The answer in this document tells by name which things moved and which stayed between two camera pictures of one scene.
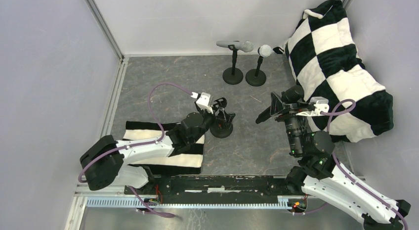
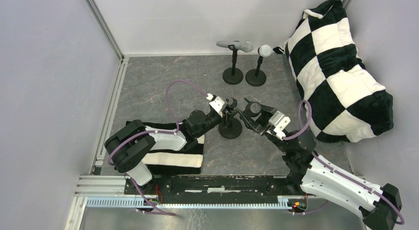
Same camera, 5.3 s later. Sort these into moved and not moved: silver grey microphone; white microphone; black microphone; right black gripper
Moved: black microphone; right black gripper
Not moved: white microphone; silver grey microphone
